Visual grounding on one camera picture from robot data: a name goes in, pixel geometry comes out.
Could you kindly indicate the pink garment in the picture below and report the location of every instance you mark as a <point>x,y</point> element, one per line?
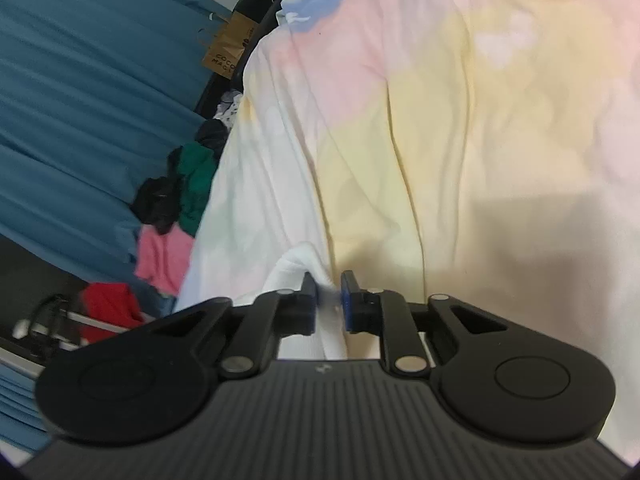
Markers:
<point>162,257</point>

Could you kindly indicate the dark navy garment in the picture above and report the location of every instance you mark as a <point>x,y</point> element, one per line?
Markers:
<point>212,135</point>

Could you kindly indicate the blue curtain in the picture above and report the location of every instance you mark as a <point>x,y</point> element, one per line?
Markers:
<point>90,110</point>

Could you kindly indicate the pastel tie-dye bed sheet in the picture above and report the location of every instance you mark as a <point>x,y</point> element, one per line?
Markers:
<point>450,135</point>

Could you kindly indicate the black and white patterned garment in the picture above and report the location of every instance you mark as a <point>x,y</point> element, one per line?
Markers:
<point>229,107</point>

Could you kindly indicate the brown paper bag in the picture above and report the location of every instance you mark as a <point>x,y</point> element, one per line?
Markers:
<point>227,47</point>

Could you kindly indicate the green garment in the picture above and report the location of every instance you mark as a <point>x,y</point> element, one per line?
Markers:
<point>196,185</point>

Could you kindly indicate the red garment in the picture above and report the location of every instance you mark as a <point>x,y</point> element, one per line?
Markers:
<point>110,305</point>

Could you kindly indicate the metal clothes rack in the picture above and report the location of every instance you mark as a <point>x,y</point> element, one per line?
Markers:
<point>50,325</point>

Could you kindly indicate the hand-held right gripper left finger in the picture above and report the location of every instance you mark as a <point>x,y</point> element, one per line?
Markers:
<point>311,294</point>

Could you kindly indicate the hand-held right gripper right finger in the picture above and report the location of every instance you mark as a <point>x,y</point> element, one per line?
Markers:
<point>346,296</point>

